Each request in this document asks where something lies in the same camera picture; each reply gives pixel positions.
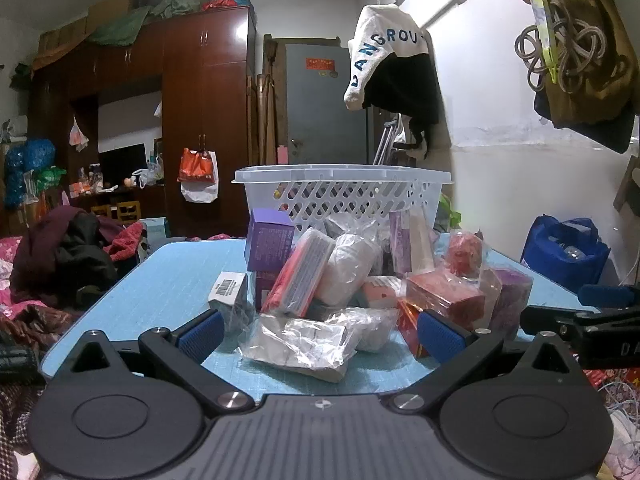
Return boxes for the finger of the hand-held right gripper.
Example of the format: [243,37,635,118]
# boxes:
[577,284,640,307]
[519,305,608,343]

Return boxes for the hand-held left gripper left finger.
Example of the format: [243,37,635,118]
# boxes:
[70,308,255,417]

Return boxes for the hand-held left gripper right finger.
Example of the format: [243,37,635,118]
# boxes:
[387,310,582,417]

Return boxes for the purple packet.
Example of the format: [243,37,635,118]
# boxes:
[479,265,534,342]

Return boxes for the white plastic lattice basket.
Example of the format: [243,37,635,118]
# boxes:
[232,162,454,242]

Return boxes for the red cardboard box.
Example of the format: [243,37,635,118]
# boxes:
[404,270,489,332]

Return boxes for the grey box with barcode label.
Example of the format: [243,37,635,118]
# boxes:
[207,270,257,335]

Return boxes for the blue tote bag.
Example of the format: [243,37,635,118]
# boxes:
[520,214,612,294]

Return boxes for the pink white small box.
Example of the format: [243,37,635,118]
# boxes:
[359,276,407,309]

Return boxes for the red toy in clear bag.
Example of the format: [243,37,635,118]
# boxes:
[442,230,486,279]

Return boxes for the tall pink and white box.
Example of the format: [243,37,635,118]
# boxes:
[388,207,436,277]

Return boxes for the white box in clear bag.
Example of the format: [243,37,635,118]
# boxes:
[237,307,401,384]

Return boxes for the white wrapped roll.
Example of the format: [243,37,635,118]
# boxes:
[317,233,384,307]

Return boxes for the purple cardboard box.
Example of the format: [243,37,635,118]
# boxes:
[246,208,296,272]

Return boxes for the red and grey wrapped packet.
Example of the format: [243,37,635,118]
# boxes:
[260,227,336,319]

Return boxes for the white plastic bag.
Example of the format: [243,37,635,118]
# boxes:
[179,150,220,205]

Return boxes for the yellow wooden stools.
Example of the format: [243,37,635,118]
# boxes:
[92,201,142,224]

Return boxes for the pile of dark clothes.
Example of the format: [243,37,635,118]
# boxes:
[12,205,147,307]

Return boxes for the orange plastic bag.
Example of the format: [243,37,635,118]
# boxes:
[177,147,214,184]

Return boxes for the black television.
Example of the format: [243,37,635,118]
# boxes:
[98,143,146,191]

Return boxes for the metal crutches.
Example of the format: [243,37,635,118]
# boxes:
[372,120,407,166]

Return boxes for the dark wooden wardrobe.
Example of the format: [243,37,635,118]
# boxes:
[31,7,259,239]

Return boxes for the pink hanging plastic bag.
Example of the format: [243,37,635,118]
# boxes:
[68,117,90,154]

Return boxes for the wooden planks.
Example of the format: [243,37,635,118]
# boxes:
[247,34,282,166]

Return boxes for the blue plastic sacks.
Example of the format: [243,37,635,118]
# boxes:
[4,138,57,209]

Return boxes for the black hanging garment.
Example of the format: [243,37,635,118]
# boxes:
[362,52,442,159]

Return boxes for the grey door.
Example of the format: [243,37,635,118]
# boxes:
[284,41,372,166]

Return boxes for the white lettered hoodie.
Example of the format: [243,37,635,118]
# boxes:
[343,3,434,111]

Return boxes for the green cloth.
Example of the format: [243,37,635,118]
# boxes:
[89,0,212,47]

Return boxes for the brown hanging bag with cords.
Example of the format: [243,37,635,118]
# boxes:
[514,0,640,155]

